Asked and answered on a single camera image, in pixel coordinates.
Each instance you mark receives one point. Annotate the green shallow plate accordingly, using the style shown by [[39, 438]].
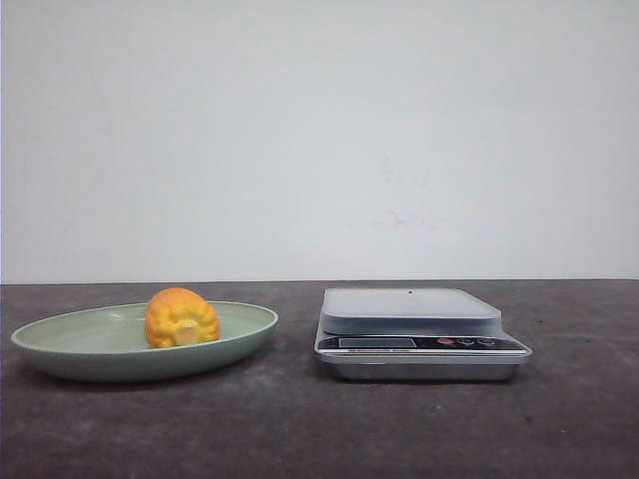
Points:
[[109, 344]]

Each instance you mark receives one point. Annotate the yellow toy corn cob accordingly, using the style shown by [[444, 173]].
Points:
[[178, 316]]

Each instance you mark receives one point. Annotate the silver digital kitchen scale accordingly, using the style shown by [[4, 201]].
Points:
[[393, 333]]

